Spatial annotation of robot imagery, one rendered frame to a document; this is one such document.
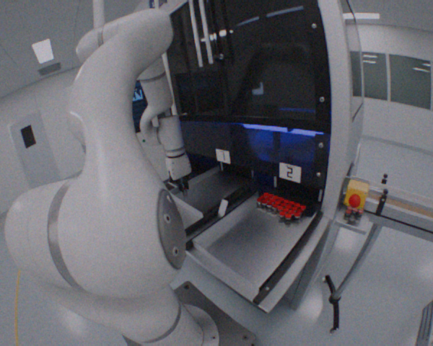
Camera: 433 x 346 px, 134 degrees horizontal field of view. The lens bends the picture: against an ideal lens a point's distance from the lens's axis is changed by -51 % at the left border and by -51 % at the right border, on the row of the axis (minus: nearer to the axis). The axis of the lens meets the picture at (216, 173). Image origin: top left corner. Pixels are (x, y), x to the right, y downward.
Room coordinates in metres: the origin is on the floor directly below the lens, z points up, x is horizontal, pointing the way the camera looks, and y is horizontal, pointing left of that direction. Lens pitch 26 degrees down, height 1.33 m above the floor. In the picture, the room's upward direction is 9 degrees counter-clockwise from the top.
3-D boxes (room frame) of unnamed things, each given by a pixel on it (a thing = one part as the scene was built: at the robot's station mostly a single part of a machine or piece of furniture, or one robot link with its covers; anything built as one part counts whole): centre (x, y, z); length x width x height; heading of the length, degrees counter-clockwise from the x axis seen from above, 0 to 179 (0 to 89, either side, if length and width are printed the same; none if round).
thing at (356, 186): (0.37, -0.44, 0.99); 0.08 x 0.07 x 0.07; 130
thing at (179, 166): (0.73, 0.16, 1.05); 0.10 x 0.08 x 0.11; 129
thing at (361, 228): (0.39, -0.48, 0.87); 0.14 x 0.13 x 0.02; 130
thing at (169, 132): (0.73, 0.16, 1.19); 0.09 x 0.08 x 0.13; 89
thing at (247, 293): (0.57, -0.03, 0.87); 0.70 x 0.48 x 0.02; 40
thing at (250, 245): (0.42, -0.10, 0.90); 0.34 x 0.26 x 0.04; 129
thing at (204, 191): (0.75, 0.03, 0.90); 0.34 x 0.26 x 0.04; 130
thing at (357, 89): (0.72, -0.76, 1.50); 0.85 x 0.01 x 0.59; 130
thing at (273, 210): (0.49, -0.19, 0.90); 0.18 x 0.02 x 0.05; 39
